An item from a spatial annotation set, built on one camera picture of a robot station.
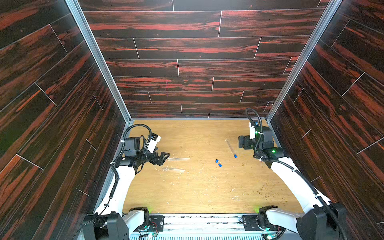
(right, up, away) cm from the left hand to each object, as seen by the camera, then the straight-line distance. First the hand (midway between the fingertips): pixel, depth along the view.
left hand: (162, 151), depth 81 cm
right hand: (+50, +8, +1) cm, 50 cm away
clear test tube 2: (+6, -8, +18) cm, 20 cm away
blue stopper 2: (+33, -8, +15) cm, 37 cm away
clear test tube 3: (0, -13, +12) cm, 18 cm away
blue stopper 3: (+35, -11, +14) cm, 39 cm away
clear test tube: (+43, 0, +22) cm, 49 cm away
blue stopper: (+46, -6, +18) cm, 49 cm away
